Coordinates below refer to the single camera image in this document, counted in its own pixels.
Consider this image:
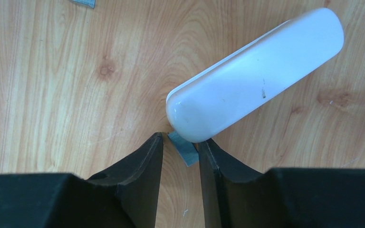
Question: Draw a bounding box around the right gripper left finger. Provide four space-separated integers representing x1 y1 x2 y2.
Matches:
0 133 163 228

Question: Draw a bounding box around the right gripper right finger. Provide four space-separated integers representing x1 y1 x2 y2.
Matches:
199 140 365 228

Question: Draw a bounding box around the white stapler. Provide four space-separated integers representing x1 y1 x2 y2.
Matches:
166 8 344 143

